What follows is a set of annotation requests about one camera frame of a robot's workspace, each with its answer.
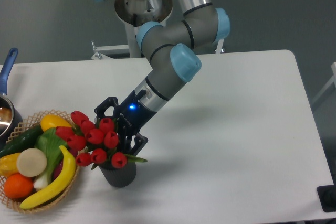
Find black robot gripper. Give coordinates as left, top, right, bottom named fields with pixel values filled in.
left=94, top=89, right=156, bottom=156

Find red tulip bouquet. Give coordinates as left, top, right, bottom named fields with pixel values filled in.
left=56, top=111, right=147, bottom=169

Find dark grey ribbed vase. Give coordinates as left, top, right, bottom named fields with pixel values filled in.
left=98, top=134, right=138, bottom=188

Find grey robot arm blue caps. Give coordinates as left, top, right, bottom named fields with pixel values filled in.
left=95, top=0, right=230, bottom=156

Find yellow squash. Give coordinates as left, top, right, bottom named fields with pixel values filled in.
left=40, top=114, right=71, bottom=132

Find yellow banana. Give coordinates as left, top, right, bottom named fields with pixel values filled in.
left=19, top=145, right=76, bottom=210

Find green bok choy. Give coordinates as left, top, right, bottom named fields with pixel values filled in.
left=34, top=128, right=68, bottom=191

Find purple red vegetable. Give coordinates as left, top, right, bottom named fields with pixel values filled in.
left=52, top=148, right=78, bottom=181

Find dark green cucumber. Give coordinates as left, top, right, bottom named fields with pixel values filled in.
left=1, top=124, right=43, bottom=157

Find beige round disc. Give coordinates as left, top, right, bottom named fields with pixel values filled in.
left=16, top=148, right=47, bottom=177

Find yellow bell pepper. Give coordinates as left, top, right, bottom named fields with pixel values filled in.
left=1, top=153, right=20, bottom=177

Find orange fruit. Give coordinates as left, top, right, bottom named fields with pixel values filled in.
left=4, top=173, right=33, bottom=199

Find woven wicker basket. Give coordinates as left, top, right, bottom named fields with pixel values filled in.
left=1, top=109, right=80, bottom=214

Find black device at table edge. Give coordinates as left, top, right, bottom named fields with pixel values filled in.
left=317, top=185, right=335, bottom=212

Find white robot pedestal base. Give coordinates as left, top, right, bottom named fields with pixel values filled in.
left=92, top=0, right=230, bottom=61

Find blue handled saucepan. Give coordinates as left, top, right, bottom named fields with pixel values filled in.
left=1, top=48, right=22, bottom=149

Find white furniture frame right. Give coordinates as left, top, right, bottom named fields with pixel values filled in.
left=311, top=62, right=335, bottom=111

